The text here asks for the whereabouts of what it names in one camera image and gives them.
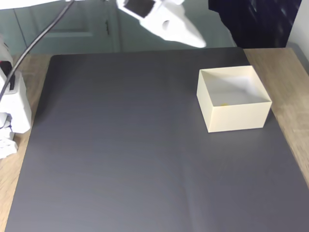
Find grey-green panelled door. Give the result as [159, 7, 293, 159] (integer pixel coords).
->
[11, 0, 119, 54]

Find black cloth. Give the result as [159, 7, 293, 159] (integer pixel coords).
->
[207, 0, 302, 49]

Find dark grey table mat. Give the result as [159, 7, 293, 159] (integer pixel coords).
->
[4, 47, 309, 232]

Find cream open cardboard box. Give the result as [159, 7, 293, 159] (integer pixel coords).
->
[196, 65, 273, 133]

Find thick black cable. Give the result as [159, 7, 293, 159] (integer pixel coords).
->
[0, 0, 75, 102]

